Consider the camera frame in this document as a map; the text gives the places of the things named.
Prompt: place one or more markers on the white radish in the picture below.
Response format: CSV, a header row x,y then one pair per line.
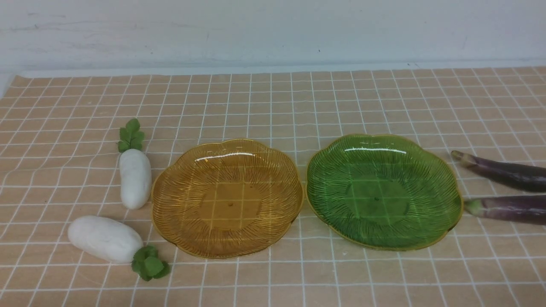
x,y
117,243
134,166

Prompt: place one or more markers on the purple eggplant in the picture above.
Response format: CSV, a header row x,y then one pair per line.
x,y
529,209
521,177

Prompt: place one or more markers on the amber glass plate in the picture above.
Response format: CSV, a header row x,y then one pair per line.
x,y
228,199

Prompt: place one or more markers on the green glass plate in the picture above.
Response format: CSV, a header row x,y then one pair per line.
x,y
383,192

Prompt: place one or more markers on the orange checkered tablecloth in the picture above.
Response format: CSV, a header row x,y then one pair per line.
x,y
59,162

